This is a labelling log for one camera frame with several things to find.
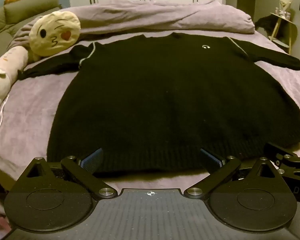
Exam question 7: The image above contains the green padded headboard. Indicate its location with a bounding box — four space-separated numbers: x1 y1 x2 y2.
0 0 60 55

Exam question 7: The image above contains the yellow kissing face pillow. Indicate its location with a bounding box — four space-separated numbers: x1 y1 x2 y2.
29 11 81 57

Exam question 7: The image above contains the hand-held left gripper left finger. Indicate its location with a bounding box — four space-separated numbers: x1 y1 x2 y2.
27 148 117 199

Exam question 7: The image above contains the white and pink plush toy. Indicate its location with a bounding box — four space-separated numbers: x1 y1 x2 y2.
0 45 30 120

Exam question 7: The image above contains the yellow side table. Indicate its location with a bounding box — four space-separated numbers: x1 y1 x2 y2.
269 12 298 55

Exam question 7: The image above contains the black knit sweater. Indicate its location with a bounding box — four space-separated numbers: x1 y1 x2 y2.
17 32 300 176

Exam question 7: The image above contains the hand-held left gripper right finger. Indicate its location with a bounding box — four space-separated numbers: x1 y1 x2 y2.
184 148 276 199

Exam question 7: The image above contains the bed with purple sheet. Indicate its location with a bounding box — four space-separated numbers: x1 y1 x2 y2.
0 0 300 195

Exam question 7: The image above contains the purple duvet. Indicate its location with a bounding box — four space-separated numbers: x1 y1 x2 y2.
7 0 255 55

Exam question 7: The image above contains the white cable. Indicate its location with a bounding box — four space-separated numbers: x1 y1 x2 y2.
0 92 11 144

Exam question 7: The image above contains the black cloth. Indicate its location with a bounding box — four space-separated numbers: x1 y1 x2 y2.
254 15 280 37

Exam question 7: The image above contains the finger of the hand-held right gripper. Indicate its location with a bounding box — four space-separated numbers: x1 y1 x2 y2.
263 142 300 178

